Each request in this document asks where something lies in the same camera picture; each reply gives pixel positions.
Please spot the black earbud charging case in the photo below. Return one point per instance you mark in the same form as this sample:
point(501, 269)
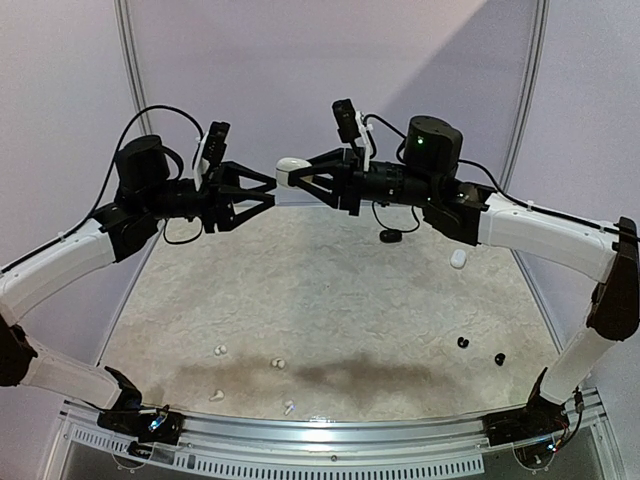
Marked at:
point(390, 236)

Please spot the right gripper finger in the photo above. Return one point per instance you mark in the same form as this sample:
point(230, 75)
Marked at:
point(321, 187)
point(328, 162)

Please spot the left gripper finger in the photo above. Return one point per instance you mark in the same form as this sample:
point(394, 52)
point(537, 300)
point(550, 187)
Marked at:
point(257, 203)
point(251, 180)

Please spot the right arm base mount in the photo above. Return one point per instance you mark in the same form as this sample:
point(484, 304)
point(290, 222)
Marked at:
point(537, 418)

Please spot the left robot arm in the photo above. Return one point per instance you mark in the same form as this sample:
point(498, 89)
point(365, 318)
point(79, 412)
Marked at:
point(146, 196)

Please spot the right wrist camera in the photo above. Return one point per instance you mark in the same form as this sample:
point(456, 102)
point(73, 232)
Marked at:
point(352, 130)

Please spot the left aluminium frame post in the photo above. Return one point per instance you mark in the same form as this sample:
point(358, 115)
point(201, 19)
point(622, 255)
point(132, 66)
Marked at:
point(124, 23)

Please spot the right aluminium frame post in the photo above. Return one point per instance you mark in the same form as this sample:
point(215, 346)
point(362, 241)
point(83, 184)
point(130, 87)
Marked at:
point(527, 89)

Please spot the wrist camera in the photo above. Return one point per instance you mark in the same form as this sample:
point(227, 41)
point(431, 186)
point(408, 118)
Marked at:
point(210, 152)
point(352, 130)

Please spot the aluminium frame post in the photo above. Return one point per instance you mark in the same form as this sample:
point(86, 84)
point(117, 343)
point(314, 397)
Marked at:
point(124, 23)
point(527, 89)

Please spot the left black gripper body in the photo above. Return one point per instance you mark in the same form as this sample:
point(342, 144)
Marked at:
point(209, 204)

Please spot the white oval charging case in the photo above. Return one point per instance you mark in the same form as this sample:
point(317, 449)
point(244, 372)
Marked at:
point(458, 259)

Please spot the white stem earbud charging case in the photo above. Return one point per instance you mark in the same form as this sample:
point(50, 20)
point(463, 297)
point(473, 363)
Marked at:
point(285, 166)

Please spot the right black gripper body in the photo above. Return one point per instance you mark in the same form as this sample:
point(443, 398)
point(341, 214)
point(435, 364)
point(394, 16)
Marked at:
point(349, 181)

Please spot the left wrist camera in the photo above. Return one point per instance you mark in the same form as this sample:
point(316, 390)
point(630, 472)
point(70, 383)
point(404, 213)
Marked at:
point(210, 152)

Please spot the aluminium front rail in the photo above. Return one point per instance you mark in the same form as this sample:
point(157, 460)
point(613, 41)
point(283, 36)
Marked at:
point(218, 447)

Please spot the black clip earbud right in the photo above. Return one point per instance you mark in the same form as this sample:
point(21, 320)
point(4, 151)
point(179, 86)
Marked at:
point(499, 359)

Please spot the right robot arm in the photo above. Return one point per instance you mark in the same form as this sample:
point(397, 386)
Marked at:
point(424, 176)

